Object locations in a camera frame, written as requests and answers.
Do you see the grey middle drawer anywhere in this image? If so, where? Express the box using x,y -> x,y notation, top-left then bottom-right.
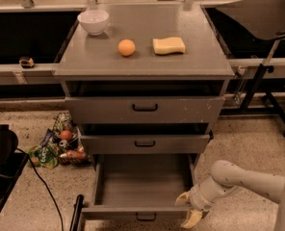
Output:
81,123 -> 212,154

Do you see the black device on left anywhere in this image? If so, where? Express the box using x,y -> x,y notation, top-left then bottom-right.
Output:
0,124 -> 27,213

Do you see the green juice pouch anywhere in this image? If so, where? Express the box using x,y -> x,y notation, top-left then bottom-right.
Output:
27,145 -> 58,168

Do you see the grey bottom drawer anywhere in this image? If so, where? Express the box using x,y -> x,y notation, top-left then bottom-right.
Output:
82,154 -> 197,221

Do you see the small yellow black object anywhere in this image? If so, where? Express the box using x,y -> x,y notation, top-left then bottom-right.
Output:
19,57 -> 35,68

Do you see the yellow sponge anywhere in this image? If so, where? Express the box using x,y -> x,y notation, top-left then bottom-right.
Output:
152,37 -> 186,55

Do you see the grey top drawer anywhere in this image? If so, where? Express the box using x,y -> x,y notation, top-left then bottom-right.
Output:
65,97 -> 224,124

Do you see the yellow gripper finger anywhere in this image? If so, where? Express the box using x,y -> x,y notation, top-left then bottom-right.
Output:
174,192 -> 190,206
181,208 -> 203,229

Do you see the white bowl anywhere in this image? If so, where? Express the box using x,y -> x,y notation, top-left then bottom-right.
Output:
77,10 -> 109,36

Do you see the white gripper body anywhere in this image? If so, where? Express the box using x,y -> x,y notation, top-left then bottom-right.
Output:
189,185 -> 213,213

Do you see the grey drawer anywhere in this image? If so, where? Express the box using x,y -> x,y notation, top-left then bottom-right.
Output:
65,97 -> 224,124
81,123 -> 212,154
82,154 -> 197,221

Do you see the black bar at bottom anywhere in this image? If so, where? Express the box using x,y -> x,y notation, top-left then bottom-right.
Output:
69,194 -> 84,231

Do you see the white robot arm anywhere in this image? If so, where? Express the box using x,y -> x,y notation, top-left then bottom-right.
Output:
175,160 -> 285,231

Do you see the grey drawer cabinet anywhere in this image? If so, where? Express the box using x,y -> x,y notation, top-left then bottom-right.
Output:
53,2 -> 236,168

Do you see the orange fruit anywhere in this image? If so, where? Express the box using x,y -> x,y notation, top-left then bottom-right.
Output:
117,39 -> 136,57

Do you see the black cable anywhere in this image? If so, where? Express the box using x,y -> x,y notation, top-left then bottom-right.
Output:
16,147 -> 65,231

